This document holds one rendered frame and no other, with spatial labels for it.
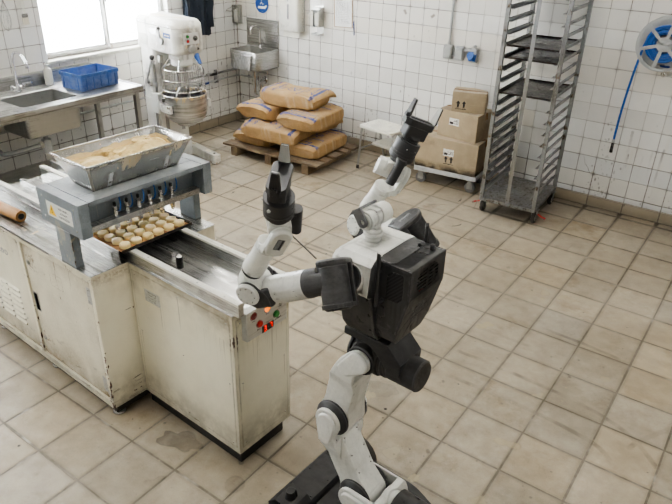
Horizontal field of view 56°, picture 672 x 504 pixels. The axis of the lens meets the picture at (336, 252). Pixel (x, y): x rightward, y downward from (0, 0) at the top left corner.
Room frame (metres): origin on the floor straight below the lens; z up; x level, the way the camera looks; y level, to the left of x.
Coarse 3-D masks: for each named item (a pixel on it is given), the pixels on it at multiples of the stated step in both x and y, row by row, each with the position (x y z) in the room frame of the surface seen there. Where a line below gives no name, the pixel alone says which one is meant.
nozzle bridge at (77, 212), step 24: (168, 168) 2.84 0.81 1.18; (192, 168) 2.86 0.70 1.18; (48, 192) 2.52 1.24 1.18; (72, 192) 2.53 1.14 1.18; (96, 192) 2.53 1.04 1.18; (120, 192) 2.55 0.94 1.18; (144, 192) 2.74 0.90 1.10; (168, 192) 2.84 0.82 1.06; (192, 192) 2.89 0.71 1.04; (48, 216) 2.55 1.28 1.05; (72, 216) 2.42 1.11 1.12; (96, 216) 2.53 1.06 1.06; (120, 216) 2.58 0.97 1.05; (192, 216) 3.00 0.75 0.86; (72, 240) 2.45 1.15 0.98; (72, 264) 2.46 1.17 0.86
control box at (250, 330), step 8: (280, 304) 2.29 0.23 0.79; (248, 312) 2.15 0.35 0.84; (256, 312) 2.17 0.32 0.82; (264, 312) 2.21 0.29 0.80; (272, 312) 2.25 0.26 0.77; (280, 312) 2.29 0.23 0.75; (248, 320) 2.14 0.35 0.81; (256, 320) 2.17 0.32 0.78; (264, 320) 2.21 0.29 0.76; (272, 320) 2.24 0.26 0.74; (280, 320) 2.29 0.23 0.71; (248, 328) 2.14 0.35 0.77; (256, 328) 2.17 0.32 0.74; (248, 336) 2.13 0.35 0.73; (256, 336) 2.17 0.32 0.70
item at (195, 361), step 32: (160, 256) 2.59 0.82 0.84; (192, 256) 2.60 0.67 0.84; (160, 288) 2.39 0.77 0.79; (224, 288) 2.32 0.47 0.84; (160, 320) 2.41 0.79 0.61; (192, 320) 2.26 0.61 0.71; (224, 320) 2.14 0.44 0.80; (288, 320) 2.37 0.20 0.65; (160, 352) 2.43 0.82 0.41; (192, 352) 2.28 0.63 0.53; (224, 352) 2.14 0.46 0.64; (256, 352) 2.21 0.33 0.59; (288, 352) 2.37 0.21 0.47; (160, 384) 2.45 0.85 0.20; (192, 384) 2.29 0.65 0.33; (224, 384) 2.15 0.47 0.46; (256, 384) 2.20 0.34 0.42; (288, 384) 2.37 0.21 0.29; (192, 416) 2.31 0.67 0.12; (224, 416) 2.16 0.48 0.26; (256, 416) 2.19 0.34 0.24; (288, 416) 2.36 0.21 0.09; (224, 448) 2.22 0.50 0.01; (256, 448) 2.23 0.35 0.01
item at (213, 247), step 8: (40, 168) 3.55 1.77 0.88; (48, 168) 3.51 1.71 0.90; (48, 176) 3.50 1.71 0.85; (56, 176) 3.45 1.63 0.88; (64, 176) 3.40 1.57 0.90; (176, 232) 2.78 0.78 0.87; (184, 232) 2.74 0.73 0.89; (192, 232) 2.73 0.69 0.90; (184, 240) 2.75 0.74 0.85; (192, 240) 2.71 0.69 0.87; (200, 240) 2.67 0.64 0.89; (208, 240) 2.65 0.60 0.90; (200, 248) 2.68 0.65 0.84; (208, 248) 2.64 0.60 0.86; (216, 248) 2.60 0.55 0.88; (224, 248) 2.58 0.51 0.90; (232, 248) 2.58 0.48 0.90; (224, 256) 2.57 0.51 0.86; (232, 256) 2.54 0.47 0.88; (240, 256) 2.50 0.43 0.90; (240, 264) 2.51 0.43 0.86; (280, 272) 2.37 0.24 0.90
